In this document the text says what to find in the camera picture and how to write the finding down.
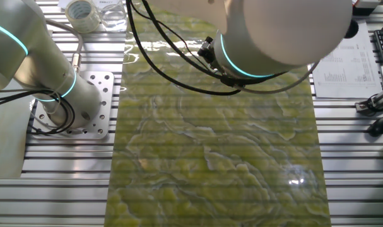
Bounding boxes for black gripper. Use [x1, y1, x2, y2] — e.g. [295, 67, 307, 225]
[197, 36, 218, 66]

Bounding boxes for large clear glass beaker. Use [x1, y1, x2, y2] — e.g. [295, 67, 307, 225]
[99, 0, 128, 32]

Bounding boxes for green marble pattern mat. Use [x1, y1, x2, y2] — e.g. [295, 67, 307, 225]
[104, 0, 333, 227]

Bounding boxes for clear packing tape roll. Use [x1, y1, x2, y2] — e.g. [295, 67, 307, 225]
[64, 0, 101, 34]

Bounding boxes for printed table paper sheet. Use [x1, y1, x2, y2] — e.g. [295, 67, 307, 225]
[310, 18, 383, 99]

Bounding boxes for white box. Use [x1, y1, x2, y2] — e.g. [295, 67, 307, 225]
[356, 0, 381, 9]

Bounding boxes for thin aluminium pole with clamp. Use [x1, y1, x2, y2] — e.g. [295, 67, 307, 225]
[355, 90, 383, 114]

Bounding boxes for black computer mouse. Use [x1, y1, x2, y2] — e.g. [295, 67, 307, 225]
[367, 117, 383, 137]

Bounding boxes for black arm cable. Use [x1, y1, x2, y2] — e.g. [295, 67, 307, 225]
[125, 0, 286, 96]

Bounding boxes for light grey arm cable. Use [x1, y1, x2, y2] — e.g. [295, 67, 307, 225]
[238, 61, 321, 95]

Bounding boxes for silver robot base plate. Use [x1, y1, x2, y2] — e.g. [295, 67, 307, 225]
[30, 71, 115, 140]

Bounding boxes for grey cable with metal connector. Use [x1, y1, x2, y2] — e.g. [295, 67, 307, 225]
[45, 19, 84, 74]

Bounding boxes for black base cable bundle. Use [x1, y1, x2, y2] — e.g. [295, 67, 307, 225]
[0, 88, 77, 136]

